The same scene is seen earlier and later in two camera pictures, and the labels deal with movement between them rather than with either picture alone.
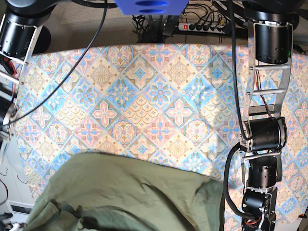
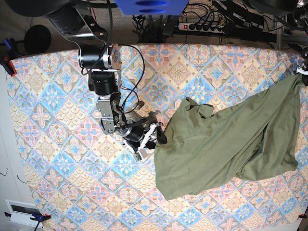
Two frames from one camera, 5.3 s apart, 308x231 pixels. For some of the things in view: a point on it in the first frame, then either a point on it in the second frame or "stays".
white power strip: (192, 27) stays
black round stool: (43, 42) stays
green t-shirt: (106, 192) -> (252, 135)
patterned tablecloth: (183, 104) stays
